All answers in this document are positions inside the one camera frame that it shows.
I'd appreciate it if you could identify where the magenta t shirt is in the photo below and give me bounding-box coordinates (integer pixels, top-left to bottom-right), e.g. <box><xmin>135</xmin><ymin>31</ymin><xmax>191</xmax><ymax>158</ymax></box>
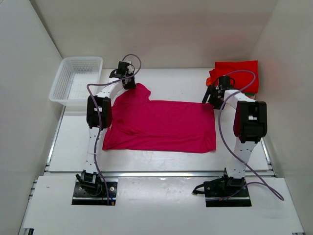
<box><xmin>102</xmin><ymin>83</ymin><xmax>217</xmax><ymax>153</ymax></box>

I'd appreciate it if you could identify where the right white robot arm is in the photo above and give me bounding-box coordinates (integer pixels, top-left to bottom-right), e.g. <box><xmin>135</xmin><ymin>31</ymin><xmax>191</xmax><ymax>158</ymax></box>
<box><xmin>202</xmin><ymin>85</ymin><xmax>267</xmax><ymax>196</ymax></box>

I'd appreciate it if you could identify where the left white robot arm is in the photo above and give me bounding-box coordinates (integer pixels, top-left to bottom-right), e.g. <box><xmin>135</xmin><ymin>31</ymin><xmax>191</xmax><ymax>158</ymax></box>
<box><xmin>76</xmin><ymin>69</ymin><xmax>138</xmax><ymax>197</ymax></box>

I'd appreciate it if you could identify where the red folded t shirt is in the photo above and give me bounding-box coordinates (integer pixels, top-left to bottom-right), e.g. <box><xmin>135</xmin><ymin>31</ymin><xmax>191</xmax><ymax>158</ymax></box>
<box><xmin>209</xmin><ymin>60</ymin><xmax>259</xmax><ymax>94</ymax></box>

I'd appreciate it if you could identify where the white plastic basket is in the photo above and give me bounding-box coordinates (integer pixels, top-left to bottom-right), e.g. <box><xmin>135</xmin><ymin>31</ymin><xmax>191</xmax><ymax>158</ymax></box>
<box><xmin>49</xmin><ymin>56</ymin><xmax>103</xmax><ymax>107</ymax></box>

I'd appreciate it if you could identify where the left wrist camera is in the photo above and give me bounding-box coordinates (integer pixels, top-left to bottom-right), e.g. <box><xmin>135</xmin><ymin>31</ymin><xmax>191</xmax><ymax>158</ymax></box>
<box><xmin>117</xmin><ymin>61</ymin><xmax>135</xmax><ymax>76</ymax></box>

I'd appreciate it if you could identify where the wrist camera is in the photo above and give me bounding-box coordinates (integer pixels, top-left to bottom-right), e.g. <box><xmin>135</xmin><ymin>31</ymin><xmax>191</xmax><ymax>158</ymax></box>
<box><xmin>217</xmin><ymin>76</ymin><xmax>235</xmax><ymax>90</ymax></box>
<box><xmin>117</xmin><ymin>61</ymin><xmax>135</xmax><ymax>76</ymax></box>

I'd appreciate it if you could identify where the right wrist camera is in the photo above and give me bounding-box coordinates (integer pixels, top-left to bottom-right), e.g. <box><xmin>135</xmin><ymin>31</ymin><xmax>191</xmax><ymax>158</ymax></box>
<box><xmin>217</xmin><ymin>76</ymin><xmax>235</xmax><ymax>90</ymax></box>

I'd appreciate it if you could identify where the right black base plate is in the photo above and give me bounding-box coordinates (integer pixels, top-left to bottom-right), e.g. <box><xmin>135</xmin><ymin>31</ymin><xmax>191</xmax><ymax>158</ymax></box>
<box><xmin>203</xmin><ymin>178</ymin><xmax>252</xmax><ymax>208</ymax></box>

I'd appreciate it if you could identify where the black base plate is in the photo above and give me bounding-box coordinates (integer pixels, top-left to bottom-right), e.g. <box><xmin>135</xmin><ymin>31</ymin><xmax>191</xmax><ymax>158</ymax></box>
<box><xmin>71</xmin><ymin>181</ymin><xmax>118</xmax><ymax>206</ymax></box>
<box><xmin>203</xmin><ymin>178</ymin><xmax>252</xmax><ymax>208</ymax></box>

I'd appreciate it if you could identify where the aluminium rail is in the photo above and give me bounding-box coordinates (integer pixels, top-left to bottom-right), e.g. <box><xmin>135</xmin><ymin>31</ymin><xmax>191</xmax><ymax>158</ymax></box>
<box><xmin>44</xmin><ymin>169</ymin><xmax>275</xmax><ymax>178</ymax></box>

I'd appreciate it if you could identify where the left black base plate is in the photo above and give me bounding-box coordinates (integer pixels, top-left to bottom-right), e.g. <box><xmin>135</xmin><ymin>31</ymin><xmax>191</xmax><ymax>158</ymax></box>
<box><xmin>71</xmin><ymin>181</ymin><xmax>118</xmax><ymax>206</ymax></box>

